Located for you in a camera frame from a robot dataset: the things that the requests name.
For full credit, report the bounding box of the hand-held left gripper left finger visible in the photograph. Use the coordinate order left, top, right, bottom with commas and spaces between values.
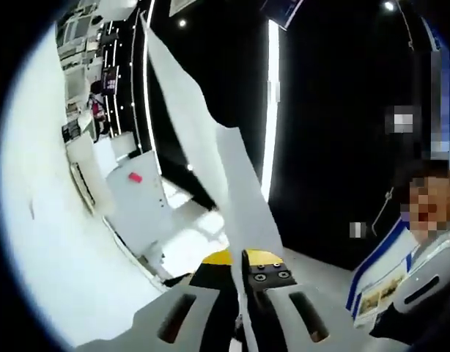
75, 250, 243, 352

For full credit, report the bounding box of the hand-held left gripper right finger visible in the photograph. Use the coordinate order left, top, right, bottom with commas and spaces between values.
241, 248, 410, 352

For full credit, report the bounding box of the stack of white printing papers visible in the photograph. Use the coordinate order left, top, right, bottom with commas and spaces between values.
139, 10, 285, 352

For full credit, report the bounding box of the whiteboard on stand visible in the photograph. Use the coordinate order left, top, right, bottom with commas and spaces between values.
104, 149, 177, 257

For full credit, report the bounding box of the white table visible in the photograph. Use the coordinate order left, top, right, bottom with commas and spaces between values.
0, 21, 171, 349

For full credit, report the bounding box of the dark hanging display screen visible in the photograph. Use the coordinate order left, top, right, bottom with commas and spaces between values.
102, 67, 119, 96

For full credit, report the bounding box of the dark purple hanging sign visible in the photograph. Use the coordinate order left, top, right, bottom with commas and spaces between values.
261, 0, 305, 30

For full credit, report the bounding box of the blue framed wall poster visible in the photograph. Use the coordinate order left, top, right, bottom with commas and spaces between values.
345, 216, 420, 329

